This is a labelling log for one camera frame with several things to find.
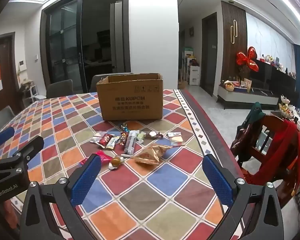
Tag purple gold wrapped candy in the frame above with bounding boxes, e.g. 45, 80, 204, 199
118, 132, 129, 147

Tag long silver snack packet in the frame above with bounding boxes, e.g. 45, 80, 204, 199
123, 130, 140, 155

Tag dark interior door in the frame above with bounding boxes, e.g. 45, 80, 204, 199
201, 12, 218, 97

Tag golden round wrapped candy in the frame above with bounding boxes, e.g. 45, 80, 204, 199
108, 155, 126, 171

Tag white gold-edged snack packet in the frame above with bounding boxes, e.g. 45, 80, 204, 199
105, 136, 121, 151

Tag round brown wrapped candy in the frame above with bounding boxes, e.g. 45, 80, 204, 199
145, 131, 163, 141

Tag black sideboard cabinet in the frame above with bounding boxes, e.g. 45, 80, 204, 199
250, 58, 299, 101

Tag gold clip wall decoration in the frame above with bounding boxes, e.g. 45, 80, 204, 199
230, 18, 241, 44

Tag pink red snack packet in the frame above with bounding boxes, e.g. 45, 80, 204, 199
80, 150, 114, 167

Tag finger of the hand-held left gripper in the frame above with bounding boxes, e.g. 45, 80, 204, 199
5, 135, 45, 171
0, 127, 15, 153

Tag white low cabinet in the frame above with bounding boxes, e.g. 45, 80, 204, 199
217, 83, 279, 110

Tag dark green garment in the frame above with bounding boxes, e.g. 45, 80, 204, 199
236, 102, 267, 143

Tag clear cracker packet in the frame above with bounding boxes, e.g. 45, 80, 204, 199
170, 137, 187, 147

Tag brown wooden chair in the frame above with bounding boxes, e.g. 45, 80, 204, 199
230, 112, 300, 206

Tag brown wooden door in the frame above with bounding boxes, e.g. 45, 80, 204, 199
0, 32, 21, 121

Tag checkered colourful tablecloth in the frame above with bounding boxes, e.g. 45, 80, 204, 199
0, 89, 243, 240

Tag dark wood wall panel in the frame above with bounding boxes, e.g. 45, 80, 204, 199
221, 1, 248, 81

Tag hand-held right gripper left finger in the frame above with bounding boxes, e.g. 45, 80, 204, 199
19, 154, 102, 240

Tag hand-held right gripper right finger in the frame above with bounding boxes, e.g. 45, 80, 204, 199
202, 154, 285, 240

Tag black glass sliding door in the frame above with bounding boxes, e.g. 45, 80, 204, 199
40, 0, 126, 93

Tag white storage shelf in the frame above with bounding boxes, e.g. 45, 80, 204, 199
182, 46, 201, 86

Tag white gold decorative dish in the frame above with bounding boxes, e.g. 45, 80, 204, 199
278, 95, 300, 125

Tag grey dining chair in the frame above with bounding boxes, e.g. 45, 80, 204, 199
45, 79, 74, 99
90, 72, 133, 93
0, 106, 16, 136

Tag brown cardboard box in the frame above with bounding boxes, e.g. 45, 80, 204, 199
96, 73, 164, 121

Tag tan crumpled snack bag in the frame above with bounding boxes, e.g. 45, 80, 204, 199
134, 144, 171, 166

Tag red bow balloon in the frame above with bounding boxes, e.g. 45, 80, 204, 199
236, 46, 260, 72

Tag red scarf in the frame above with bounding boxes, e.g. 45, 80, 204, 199
242, 119, 300, 196

